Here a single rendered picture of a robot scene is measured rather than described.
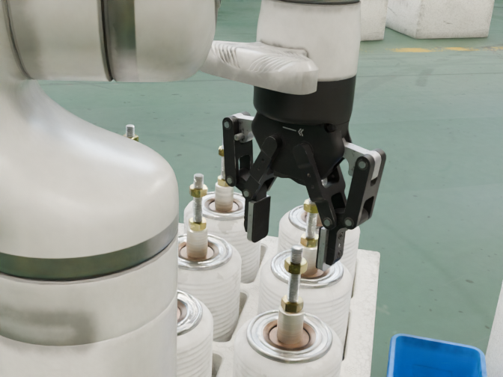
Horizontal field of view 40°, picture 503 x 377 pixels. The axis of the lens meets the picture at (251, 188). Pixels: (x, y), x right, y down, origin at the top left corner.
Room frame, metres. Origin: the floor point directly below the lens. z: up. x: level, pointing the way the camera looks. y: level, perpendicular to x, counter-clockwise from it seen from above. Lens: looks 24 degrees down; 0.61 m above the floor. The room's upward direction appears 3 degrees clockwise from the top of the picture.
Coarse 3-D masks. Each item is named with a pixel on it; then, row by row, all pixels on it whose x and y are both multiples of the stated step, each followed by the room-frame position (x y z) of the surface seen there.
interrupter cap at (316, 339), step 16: (256, 320) 0.52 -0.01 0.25; (272, 320) 0.52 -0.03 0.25; (304, 320) 0.52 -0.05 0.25; (320, 320) 0.52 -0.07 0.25; (256, 336) 0.50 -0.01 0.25; (272, 336) 0.50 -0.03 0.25; (304, 336) 0.50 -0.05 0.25; (320, 336) 0.50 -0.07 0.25; (272, 352) 0.47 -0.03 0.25; (288, 352) 0.47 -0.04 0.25; (304, 352) 0.48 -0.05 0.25; (320, 352) 0.48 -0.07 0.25
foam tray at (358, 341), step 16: (272, 240) 0.81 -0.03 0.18; (272, 256) 0.77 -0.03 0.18; (368, 256) 0.78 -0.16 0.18; (368, 272) 0.74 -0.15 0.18; (240, 288) 0.69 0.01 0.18; (256, 288) 0.69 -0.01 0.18; (368, 288) 0.70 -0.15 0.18; (240, 304) 0.68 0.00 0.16; (256, 304) 0.66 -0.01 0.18; (352, 304) 0.67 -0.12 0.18; (368, 304) 0.67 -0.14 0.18; (240, 320) 0.62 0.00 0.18; (352, 320) 0.64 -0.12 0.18; (368, 320) 0.64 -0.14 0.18; (352, 336) 0.61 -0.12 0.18; (368, 336) 0.61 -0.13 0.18; (224, 352) 0.57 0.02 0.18; (352, 352) 0.58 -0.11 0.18; (368, 352) 0.58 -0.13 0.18; (224, 368) 0.54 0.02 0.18; (352, 368) 0.55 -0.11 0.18; (368, 368) 0.56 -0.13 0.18
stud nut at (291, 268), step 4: (284, 260) 0.50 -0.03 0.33; (288, 260) 0.50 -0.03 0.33; (304, 260) 0.50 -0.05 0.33; (284, 264) 0.50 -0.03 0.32; (288, 264) 0.50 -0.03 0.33; (292, 264) 0.50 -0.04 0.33; (296, 264) 0.50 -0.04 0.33; (300, 264) 0.50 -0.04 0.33; (304, 264) 0.50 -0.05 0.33; (284, 268) 0.50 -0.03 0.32; (288, 268) 0.49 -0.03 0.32; (292, 268) 0.49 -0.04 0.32; (296, 268) 0.49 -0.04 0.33; (300, 268) 0.49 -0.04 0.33; (304, 268) 0.50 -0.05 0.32; (288, 272) 0.49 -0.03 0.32; (292, 272) 0.49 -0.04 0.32; (296, 272) 0.49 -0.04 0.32; (300, 272) 0.49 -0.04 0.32
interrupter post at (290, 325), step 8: (280, 304) 0.51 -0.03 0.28; (280, 312) 0.50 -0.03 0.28; (304, 312) 0.50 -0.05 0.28; (280, 320) 0.50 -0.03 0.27; (288, 320) 0.49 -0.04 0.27; (296, 320) 0.49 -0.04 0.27; (280, 328) 0.50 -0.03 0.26; (288, 328) 0.49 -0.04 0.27; (296, 328) 0.49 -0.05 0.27; (280, 336) 0.49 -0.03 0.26; (288, 336) 0.49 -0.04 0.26; (296, 336) 0.49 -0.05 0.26
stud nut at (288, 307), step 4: (284, 296) 0.51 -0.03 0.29; (300, 296) 0.51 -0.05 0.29; (284, 300) 0.50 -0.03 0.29; (300, 300) 0.50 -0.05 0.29; (284, 304) 0.50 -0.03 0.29; (288, 304) 0.49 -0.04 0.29; (292, 304) 0.49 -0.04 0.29; (296, 304) 0.49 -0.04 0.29; (300, 304) 0.50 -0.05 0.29; (284, 308) 0.49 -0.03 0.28; (288, 308) 0.49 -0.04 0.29; (292, 308) 0.49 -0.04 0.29; (296, 308) 0.49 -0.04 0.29; (300, 308) 0.50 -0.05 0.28; (288, 312) 0.49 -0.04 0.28; (292, 312) 0.49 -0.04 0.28; (296, 312) 0.49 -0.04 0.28
